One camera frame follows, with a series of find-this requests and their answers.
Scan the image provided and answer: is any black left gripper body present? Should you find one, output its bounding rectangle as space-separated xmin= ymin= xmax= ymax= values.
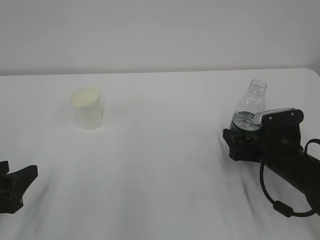
xmin=0 ymin=185 xmax=24 ymax=214

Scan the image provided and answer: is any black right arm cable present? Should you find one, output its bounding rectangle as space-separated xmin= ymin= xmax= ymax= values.
xmin=259 ymin=138 xmax=320 ymax=218

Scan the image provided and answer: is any white paper cup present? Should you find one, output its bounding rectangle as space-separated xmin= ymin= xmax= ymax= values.
xmin=70 ymin=87 xmax=104 ymax=130

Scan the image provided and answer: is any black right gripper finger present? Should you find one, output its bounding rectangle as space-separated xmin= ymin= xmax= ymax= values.
xmin=222 ymin=128 xmax=246 ymax=152

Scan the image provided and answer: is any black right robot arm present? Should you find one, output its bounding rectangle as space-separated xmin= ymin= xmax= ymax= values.
xmin=222 ymin=127 xmax=320 ymax=212

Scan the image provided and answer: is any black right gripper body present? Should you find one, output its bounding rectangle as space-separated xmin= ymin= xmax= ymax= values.
xmin=229 ymin=129 xmax=304 ymax=165

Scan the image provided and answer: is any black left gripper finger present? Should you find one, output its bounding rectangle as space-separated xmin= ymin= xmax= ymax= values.
xmin=0 ymin=161 xmax=10 ymax=175
xmin=0 ymin=165 xmax=38 ymax=198

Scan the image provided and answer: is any clear green-label water bottle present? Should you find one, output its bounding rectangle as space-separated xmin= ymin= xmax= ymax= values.
xmin=229 ymin=79 xmax=267 ymax=138

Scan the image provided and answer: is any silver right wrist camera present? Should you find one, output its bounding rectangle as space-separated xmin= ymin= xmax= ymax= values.
xmin=253 ymin=107 xmax=304 ymax=129

